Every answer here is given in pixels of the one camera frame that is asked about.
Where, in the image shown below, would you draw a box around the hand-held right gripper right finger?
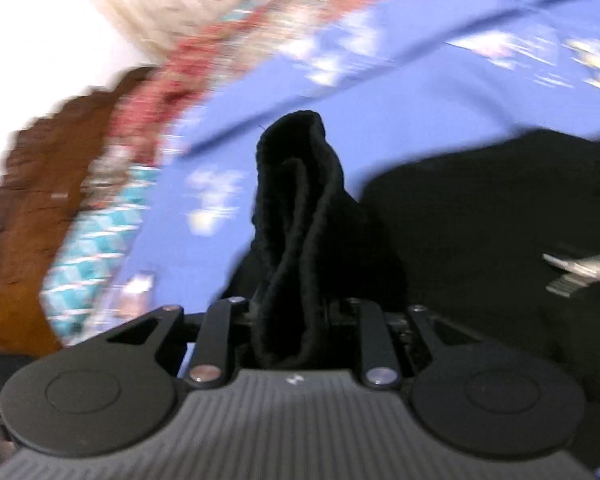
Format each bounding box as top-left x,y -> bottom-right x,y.
330,297 -> 478,390

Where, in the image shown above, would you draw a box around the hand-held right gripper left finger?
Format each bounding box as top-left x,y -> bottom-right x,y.
106,296 -> 253,390

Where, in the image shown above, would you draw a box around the black pants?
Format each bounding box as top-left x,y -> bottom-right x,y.
222,109 -> 600,466

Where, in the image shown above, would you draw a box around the red patterned quilt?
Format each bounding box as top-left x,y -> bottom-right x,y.
39,0 -> 448,338

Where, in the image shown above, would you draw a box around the silver metal object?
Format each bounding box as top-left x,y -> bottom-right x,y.
542,245 -> 600,297

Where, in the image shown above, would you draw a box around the blue printed bedsheet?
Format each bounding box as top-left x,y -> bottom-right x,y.
102,0 -> 600,348

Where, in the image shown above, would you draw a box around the carved wooden headboard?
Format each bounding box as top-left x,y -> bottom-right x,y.
0,65 -> 167,357

